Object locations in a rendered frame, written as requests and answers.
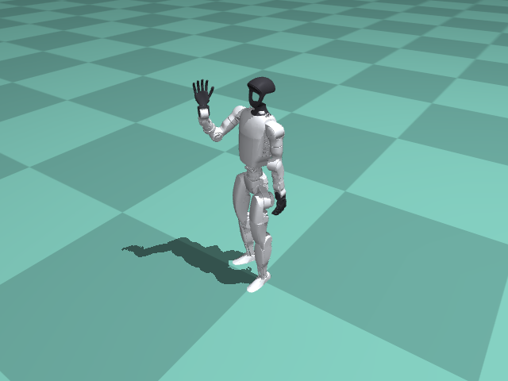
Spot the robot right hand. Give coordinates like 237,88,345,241
193,79,214,117

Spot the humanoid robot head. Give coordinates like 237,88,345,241
248,77,275,116

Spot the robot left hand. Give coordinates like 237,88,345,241
271,192,287,215

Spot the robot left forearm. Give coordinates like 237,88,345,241
271,161,286,198

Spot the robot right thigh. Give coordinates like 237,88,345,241
233,172,251,229

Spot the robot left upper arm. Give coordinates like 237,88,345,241
265,121,285,172

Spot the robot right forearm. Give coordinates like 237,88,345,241
198,108,216,134

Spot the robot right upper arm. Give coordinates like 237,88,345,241
209,106,247,142

